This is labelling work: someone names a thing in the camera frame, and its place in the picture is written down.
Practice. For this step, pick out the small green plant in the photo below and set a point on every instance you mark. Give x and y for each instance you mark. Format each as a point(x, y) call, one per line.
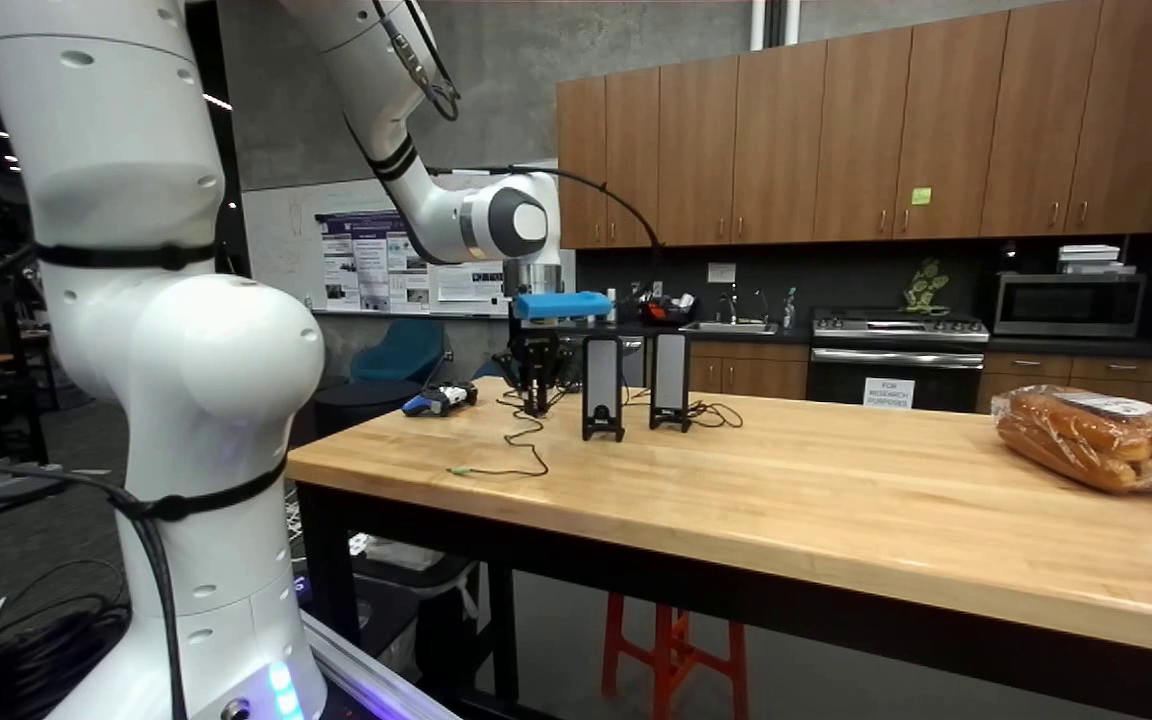
point(929, 289)

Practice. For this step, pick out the wooden base cabinet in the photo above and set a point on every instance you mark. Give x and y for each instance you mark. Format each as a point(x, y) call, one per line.
point(1083, 378)
point(748, 370)

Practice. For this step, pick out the teal chair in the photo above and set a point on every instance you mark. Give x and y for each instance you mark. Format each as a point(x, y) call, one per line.
point(399, 359)

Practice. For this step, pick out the stainless steel stove oven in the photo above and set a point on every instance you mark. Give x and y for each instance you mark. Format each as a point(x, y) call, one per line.
point(899, 353)

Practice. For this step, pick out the metal sink faucet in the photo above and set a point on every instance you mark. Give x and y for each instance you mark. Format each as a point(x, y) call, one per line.
point(736, 305)

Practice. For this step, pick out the red black countertop item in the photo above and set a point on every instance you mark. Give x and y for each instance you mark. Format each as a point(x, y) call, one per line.
point(666, 310)

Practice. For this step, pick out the stainless microwave oven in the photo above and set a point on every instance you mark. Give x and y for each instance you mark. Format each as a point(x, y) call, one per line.
point(1070, 305)

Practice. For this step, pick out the white poster board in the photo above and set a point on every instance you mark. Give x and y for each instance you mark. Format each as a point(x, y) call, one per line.
point(361, 266)

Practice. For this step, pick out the white wall plate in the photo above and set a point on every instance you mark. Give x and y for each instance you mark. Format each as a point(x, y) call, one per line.
point(723, 273)

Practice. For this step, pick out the plastic bag of buns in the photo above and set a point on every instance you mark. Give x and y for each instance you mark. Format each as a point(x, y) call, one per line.
point(1096, 441)

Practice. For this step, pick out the white stack on microwave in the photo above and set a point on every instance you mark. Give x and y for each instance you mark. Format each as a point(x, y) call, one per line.
point(1091, 258)

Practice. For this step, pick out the wooden wall cabinet row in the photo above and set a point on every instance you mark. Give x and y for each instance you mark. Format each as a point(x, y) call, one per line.
point(870, 134)

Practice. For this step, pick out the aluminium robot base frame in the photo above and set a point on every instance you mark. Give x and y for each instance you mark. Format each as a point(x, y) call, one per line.
point(383, 694)

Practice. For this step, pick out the blue game controller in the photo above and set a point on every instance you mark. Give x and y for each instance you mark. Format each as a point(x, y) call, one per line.
point(438, 400)

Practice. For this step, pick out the white paper sign on oven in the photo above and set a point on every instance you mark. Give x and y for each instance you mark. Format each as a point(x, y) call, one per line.
point(891, 393)

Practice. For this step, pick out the clear soap bottle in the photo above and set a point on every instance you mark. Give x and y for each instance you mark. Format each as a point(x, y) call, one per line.
point(789, 310)

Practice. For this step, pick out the black desktop speaker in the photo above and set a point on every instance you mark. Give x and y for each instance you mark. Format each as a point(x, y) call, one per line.
point(600, 387)
point(668, 383)

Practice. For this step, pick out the stainless kitchen sink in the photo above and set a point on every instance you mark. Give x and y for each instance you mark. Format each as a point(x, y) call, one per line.
point(736, 330)

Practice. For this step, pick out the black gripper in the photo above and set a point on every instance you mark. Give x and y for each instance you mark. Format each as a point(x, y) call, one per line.
point(542, 350)

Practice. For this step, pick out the black kitchen countertop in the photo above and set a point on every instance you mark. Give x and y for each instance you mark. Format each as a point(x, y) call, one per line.
point(1083, 346)

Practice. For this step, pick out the green sticky note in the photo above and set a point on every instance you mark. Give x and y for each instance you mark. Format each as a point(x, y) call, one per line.
point(920, 199)

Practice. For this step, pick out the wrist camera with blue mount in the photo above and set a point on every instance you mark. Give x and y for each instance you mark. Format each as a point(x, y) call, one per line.
point(563, 310)

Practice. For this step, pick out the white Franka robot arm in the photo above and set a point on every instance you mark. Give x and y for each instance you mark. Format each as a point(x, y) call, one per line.
point(191, 372)

